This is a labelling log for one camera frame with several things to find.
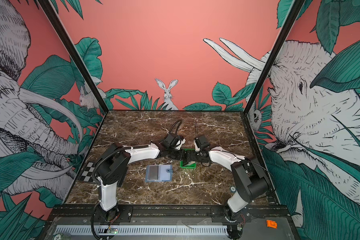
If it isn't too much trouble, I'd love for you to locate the black front mounting rail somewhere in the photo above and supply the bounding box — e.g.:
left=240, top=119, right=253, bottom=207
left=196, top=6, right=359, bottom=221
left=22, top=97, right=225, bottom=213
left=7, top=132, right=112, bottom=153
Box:
left=47, top=204, right=290, bottom=223

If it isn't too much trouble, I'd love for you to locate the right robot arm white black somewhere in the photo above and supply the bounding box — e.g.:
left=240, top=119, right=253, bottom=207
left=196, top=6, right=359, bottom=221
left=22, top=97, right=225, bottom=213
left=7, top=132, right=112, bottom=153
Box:
left=181, top=136, right=273, bottom=222

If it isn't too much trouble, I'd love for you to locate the green plastic card tray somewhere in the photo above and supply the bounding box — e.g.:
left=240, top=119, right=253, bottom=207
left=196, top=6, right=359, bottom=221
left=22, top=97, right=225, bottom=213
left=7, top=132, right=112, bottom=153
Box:
left=180, top=149, right=196, bottom=169

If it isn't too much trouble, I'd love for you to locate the checkerboard calibration board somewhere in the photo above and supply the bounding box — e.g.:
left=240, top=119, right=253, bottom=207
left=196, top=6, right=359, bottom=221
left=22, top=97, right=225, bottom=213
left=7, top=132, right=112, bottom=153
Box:
left=78, top=162, right=95, bottom=184

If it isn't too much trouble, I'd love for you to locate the right black frame post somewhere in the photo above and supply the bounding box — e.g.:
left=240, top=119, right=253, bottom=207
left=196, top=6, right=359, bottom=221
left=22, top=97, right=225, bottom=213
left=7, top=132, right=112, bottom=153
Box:
left=244, top=0, right=305, bottom=116

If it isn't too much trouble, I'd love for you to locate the orange connector clip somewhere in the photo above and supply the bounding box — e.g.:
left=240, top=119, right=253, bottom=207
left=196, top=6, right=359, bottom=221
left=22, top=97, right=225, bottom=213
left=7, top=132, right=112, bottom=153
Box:
left=266, top=220, right=278, bottom=229

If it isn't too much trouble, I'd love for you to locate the left black frame post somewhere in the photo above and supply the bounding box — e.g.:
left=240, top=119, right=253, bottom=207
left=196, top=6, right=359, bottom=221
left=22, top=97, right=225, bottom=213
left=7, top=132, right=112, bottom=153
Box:
left=38, top=0, right=109, bottom=114

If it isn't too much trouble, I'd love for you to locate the blue leather card holder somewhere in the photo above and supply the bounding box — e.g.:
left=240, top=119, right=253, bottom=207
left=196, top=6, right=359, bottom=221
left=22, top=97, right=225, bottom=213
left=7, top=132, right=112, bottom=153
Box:
left=145, top=165, right=173, bottom=183

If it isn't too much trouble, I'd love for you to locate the black frame post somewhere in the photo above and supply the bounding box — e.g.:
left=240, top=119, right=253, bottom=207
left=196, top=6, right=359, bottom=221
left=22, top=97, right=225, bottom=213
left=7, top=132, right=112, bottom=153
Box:
left=38, top=0, right=109, bottom=114
left=244, top=0, right=305, bottom=116

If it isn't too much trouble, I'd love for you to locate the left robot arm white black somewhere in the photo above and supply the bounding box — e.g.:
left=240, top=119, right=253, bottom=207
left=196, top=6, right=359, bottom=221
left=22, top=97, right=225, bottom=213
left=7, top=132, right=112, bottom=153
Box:
left=92, top=133, right=186, bottom=223

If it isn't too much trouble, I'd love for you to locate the white slotted cable duct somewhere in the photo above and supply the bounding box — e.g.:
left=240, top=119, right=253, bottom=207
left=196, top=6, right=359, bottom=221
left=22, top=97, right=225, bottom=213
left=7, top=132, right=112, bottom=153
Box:
left=54, top=225, right=228, bottom=236

